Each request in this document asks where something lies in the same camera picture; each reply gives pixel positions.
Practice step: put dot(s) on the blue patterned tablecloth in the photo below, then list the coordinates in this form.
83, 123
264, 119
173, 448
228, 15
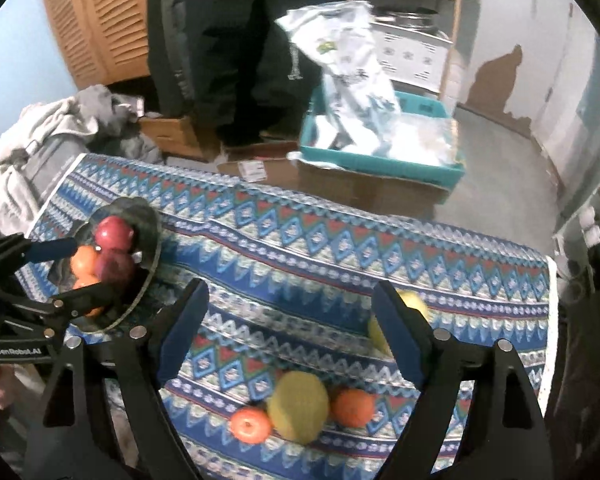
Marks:
330, 260

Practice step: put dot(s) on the grey fabric bag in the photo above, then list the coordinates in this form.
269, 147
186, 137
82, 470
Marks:
57, 165

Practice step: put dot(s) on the clear glass bowl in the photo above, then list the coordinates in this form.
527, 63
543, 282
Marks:
147, 230

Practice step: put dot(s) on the white shoe rack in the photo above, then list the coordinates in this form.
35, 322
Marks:
575, 220

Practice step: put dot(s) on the brown cardboard box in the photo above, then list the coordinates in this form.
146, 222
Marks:
360, 187

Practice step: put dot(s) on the clear plastic bag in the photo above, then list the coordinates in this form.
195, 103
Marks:
420, 140

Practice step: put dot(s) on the red apple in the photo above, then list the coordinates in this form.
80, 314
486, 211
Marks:
117, 267
114, 232

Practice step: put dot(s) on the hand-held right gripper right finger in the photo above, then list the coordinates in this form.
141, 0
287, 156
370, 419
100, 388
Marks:
400, 335

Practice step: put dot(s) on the wooden louvered wardrobe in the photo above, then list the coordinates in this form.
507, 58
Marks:
100, 20

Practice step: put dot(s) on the white printed rice bag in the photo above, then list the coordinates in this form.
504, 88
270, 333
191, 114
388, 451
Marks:
350, 70

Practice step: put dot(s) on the black hooded jacket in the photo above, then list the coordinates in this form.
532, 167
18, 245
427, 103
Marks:
250, 50

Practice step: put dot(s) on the white plastic crate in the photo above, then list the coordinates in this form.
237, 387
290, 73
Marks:
410, 55

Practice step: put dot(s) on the dark grey coat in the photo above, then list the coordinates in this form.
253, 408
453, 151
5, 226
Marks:
170, 35

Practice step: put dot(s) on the pale blue door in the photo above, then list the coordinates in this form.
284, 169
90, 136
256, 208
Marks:
580, 110

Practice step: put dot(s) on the orange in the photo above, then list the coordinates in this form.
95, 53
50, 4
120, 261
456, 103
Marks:
82, 260
250, 425
82, 281
352, 406

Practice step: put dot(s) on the white towel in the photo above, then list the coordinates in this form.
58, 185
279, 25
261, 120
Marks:
25, 130

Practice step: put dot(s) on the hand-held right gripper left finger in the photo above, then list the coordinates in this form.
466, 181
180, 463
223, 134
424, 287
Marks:
180, 332

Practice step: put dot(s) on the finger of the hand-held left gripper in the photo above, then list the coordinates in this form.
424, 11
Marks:
87, 296
55, 249

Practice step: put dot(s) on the steel steamer pot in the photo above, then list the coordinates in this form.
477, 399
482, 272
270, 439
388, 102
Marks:
405, 17

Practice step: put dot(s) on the brown wooden box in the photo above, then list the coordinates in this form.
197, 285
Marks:
175, 135

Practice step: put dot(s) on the wooden shelf rack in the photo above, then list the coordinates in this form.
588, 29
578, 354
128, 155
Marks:
455, 35

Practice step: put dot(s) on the teal plastic basket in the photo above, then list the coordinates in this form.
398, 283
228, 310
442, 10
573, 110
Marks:
380, 165

